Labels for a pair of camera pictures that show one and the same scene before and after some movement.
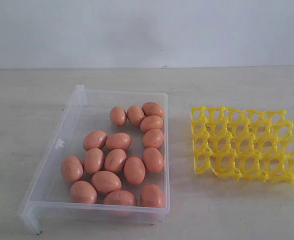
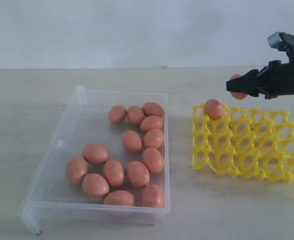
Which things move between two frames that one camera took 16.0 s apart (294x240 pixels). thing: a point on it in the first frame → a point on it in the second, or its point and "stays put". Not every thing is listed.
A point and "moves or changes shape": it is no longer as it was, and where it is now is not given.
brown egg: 106,181 → 114,172
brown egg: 94,139 → 132,140
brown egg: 72,168 moves or changes shape
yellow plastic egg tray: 245,144 stays put
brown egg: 152,137 stays put
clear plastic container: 107,159 stays put
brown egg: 152,196 stays put
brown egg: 119,140 → 214,109
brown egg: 153,159 stays put
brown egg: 152,108 stays put
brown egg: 93,159 moves or changes shape
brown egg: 120,197 stays put
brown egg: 115,159 → 237,95
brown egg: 83,192 → 95,184
